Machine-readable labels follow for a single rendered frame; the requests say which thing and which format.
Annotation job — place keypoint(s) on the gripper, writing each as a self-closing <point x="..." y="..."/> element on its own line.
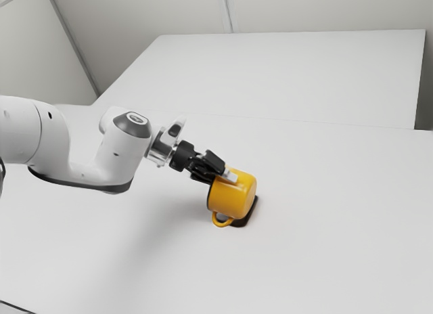
<point x="184" y="156"/>

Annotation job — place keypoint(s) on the yellow mug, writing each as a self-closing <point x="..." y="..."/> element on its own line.
<point x="233" y="199"/>

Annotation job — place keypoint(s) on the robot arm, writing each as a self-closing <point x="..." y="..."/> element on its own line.
<point x="50" y="148"/>

